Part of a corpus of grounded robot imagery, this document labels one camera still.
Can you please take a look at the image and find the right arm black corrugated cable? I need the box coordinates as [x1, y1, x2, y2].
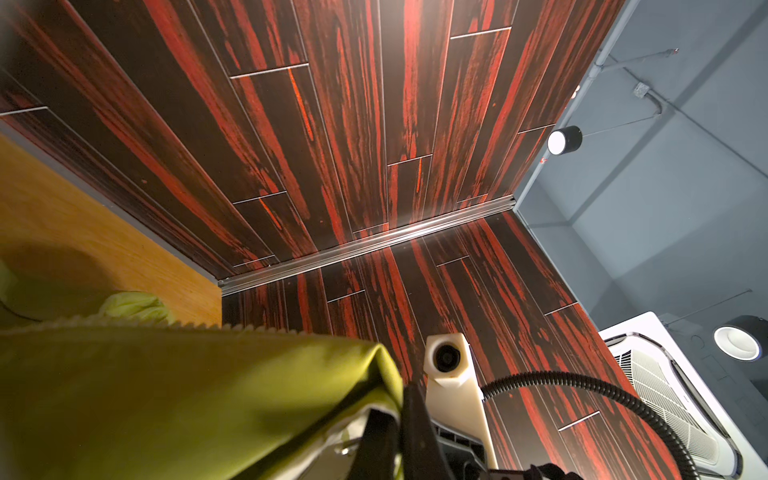
[479, 370, 700, 480]

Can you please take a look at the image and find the green jacket with printed lining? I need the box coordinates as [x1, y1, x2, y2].
[1, 268, 404, 479]

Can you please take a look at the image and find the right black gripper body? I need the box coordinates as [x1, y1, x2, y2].
[431, 419, 583, 480]

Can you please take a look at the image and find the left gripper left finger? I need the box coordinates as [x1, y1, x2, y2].
[346, 410, 400, 480]

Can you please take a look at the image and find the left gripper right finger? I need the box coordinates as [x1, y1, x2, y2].
[400, 384, 453, 480]

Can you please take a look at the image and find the round ceiling spotlight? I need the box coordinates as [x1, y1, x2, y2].
[713, 315, 767, 362]
[547, 125, 583, 156]

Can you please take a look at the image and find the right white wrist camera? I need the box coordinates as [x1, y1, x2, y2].
[424, 333, 498, 469]

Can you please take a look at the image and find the white ceiling air conditioner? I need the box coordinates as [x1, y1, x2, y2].
[599, 312, 767, 479]

